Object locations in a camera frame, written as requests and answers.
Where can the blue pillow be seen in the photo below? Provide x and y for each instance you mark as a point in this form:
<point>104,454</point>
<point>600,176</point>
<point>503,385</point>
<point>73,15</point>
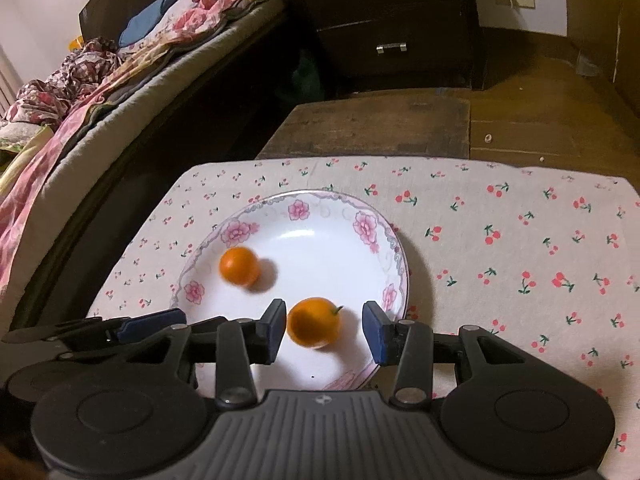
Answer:
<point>150,17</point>

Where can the small orange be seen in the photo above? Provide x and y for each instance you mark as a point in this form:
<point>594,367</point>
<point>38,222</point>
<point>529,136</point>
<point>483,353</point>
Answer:
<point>240,266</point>
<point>314,322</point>

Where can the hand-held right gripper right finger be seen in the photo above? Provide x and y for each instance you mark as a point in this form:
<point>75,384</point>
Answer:
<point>372,332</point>

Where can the cherry print white cloth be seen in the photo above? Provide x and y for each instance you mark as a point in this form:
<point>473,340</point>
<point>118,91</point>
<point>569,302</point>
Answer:
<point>500,260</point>

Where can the dark wooden nightstand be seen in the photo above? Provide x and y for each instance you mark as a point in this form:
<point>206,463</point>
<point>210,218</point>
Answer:
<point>400,20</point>

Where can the green plastic bag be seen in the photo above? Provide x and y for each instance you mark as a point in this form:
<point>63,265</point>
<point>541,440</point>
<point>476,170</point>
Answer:
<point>306,77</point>

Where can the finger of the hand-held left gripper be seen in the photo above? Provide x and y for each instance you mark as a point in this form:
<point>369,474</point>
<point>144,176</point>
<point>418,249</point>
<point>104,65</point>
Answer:
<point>150,323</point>

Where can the dark floral quilt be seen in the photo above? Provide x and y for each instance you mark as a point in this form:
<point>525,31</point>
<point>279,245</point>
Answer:
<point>65,80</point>

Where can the pink floral bed sheet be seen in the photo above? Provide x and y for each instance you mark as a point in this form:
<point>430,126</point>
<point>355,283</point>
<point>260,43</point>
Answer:
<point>30,195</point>

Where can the small yellow object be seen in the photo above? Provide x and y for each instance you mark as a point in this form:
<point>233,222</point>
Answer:
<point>76,42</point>

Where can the white floral rim plate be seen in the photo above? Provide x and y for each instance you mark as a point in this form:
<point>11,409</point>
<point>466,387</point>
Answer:
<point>310,255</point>

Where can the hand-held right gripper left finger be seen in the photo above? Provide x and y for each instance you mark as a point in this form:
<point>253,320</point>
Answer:
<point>275,331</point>

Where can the dark wooden bed frame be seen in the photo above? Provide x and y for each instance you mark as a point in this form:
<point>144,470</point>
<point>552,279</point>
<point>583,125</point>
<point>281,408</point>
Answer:
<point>165,160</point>

